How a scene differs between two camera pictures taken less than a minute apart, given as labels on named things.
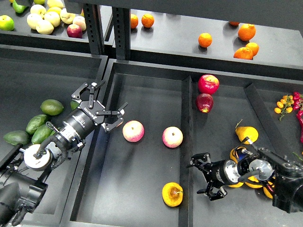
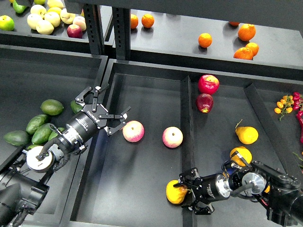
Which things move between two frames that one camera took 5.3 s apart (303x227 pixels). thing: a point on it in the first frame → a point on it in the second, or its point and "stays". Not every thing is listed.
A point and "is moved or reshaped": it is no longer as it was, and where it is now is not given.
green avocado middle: x=34 y=122 stays
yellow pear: x=172 y=193 is moved or reshaped
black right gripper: x=222 y=172 → x=210 y=188
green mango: x=42 y=132 stays
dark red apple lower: x=204 y=102 stays
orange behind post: x=134 y=21 stays
